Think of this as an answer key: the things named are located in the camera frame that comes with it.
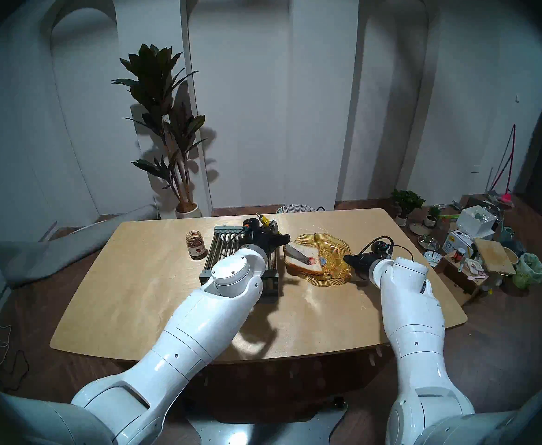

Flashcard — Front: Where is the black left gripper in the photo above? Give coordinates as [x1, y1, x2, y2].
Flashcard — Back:
[247, 230, 291, 257]

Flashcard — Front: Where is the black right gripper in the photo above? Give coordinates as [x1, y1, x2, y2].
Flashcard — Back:
[343, 254, 383, 280]

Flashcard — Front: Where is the amber glass plate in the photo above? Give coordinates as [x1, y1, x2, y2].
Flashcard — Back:
[294, 233, 354, 287]

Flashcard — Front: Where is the yellow-handled table knife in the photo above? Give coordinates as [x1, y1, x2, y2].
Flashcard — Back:
[257, 214, 315, 265]

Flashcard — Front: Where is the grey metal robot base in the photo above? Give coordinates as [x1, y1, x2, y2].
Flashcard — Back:
[185, 395, 348, 445]

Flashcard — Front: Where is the slice of white bread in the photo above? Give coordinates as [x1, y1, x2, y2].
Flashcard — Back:
[284, 242, 323, 275]

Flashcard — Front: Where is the glass jam jar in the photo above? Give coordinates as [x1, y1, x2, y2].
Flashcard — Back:
[186, 230, 206, 260]

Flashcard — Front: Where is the grey dish rack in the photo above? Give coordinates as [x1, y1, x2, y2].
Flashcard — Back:
[199, 224, 281, 305]

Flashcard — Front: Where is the small bushy potted plant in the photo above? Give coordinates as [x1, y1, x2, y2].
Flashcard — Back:
[390, 189, 425, 227]

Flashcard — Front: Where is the low brown cardboard box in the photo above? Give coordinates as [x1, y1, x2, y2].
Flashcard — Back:
[438, 252, 489, 305]

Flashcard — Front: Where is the white carton with yellow print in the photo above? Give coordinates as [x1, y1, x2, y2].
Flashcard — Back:
[442, 229, 478, 259]

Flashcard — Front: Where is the white open box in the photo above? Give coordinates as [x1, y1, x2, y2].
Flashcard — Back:
[456, 205, 498, 240]

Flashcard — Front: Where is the wooden cutting board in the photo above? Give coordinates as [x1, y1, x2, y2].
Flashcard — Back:
[473, 238, 516, 276]

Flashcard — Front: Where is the tall potted leafy plant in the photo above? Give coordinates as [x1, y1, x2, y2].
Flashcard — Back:
[112, 44, 206, 219]

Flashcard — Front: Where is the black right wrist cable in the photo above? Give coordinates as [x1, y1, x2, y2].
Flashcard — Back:
[357, 236, 414, 264]

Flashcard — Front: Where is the thin floor cable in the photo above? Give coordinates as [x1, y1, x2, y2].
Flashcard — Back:
[0, 305, 30, 394]

